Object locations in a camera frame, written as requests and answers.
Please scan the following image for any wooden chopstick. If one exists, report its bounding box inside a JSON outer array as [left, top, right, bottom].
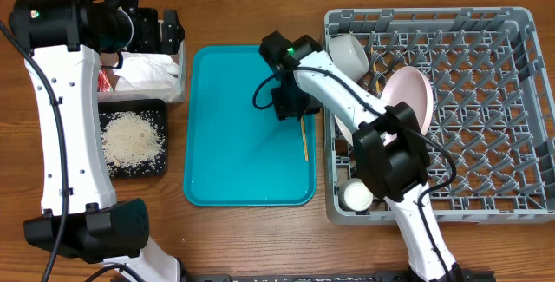
[[373, 61, 381, 95], [300, 117, 309, 161]]

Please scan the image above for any white napkin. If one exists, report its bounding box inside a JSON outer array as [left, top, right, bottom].
[[113, 52, 180, 91]]

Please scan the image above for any red sauce packet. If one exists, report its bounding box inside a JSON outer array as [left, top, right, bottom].
[[98, 69, 114, 93]]

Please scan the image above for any grey bowl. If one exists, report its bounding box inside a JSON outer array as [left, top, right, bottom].
[[328, 34, 369, 82]]

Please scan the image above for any cooked rice pile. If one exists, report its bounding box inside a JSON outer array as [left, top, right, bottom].
[[101, 111, 166, 175]]

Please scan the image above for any white cup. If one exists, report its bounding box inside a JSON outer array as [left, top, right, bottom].
[[338, 178, 374, 212]]

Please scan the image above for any large white plate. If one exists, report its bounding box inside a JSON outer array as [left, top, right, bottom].
[[381, 66, 434, 134]]

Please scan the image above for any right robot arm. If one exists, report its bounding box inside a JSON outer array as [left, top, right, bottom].
[[258, 31, 465, 281]]

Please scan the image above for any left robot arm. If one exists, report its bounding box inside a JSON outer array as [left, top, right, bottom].
[[1, 0, 186, 281]]

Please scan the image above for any clear plastic waste bin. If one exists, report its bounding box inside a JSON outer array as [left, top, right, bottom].
[[98, 41, 186, 103]]

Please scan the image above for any grey dishwasher rack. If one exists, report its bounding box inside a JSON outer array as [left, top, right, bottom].
[[323, 7, 554, 224]]

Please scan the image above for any black plastic tray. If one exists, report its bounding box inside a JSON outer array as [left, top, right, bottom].
[[98, 99, 168, 179]]

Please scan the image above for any teal serving tray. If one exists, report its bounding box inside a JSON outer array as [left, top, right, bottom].
[[183, 45, 317, 207]]

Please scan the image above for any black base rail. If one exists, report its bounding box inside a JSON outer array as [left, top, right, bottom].
[[181, 269, 497, 282]]

